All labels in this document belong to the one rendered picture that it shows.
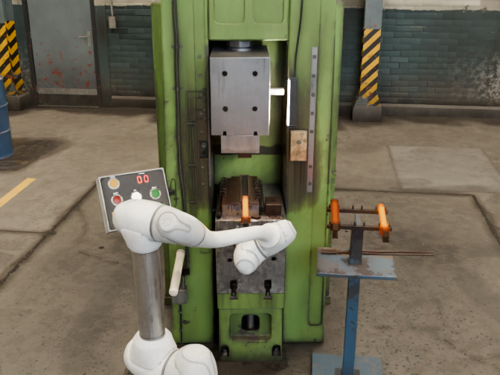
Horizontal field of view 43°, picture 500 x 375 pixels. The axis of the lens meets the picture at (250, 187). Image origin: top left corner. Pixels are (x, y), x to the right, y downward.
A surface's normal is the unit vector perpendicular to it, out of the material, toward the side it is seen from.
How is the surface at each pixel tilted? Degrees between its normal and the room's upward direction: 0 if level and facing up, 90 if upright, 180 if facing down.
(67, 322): 0
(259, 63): 90
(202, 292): 90
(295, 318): 90
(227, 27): 90
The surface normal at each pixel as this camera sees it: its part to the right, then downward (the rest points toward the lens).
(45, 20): -0.11, 0.36
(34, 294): 0.00, -0.93
